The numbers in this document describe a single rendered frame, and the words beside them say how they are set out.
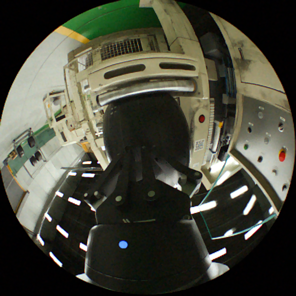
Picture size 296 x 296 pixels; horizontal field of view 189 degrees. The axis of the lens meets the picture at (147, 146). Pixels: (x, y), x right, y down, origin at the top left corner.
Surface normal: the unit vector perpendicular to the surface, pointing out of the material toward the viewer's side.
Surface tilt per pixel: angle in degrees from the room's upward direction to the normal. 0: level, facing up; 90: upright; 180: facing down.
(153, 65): 90
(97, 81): 90
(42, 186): 90
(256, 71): 90
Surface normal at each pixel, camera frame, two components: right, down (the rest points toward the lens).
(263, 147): -0.97, 0.22
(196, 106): 0.14, 0.50
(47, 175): 0.98, -0.13
